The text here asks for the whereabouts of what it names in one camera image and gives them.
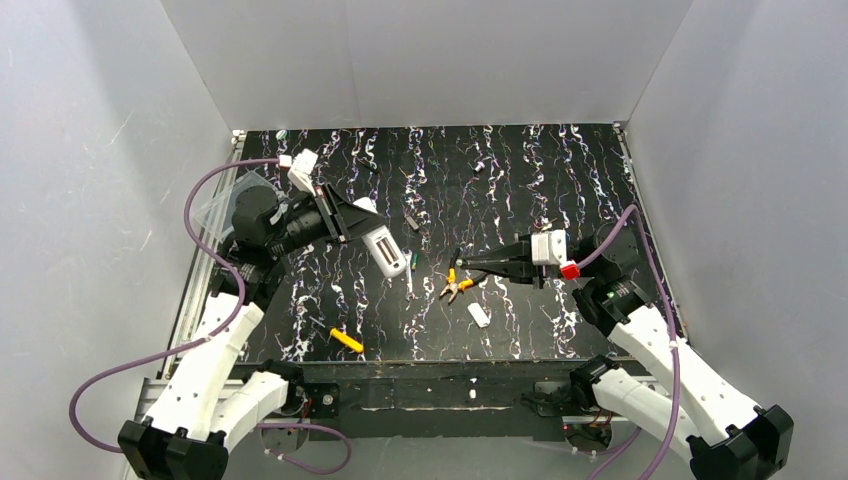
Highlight orange handled pliers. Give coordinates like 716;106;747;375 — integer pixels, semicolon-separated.
439;247;489;304

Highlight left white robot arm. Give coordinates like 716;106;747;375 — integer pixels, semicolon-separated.
118;185;405;479

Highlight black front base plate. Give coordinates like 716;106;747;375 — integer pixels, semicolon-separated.
291;360;637;442

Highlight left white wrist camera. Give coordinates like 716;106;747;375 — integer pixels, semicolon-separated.
278;149;319;196

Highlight white remote control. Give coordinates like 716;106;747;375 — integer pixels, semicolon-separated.
353;197;406;278

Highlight clear plastic screw box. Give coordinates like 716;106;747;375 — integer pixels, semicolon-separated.
191;171;272;242

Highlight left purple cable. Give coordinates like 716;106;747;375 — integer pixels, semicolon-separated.
68;157;354;476

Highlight yellow handled screwdriver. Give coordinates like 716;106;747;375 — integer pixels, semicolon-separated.
310;318;365;354

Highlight aluminium frame rail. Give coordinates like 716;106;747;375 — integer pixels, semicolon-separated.
122;132;246;480

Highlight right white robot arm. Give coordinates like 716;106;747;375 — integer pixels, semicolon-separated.
456;221;794;479

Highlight white battery cover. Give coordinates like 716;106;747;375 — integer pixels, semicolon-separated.
467;303;491;329

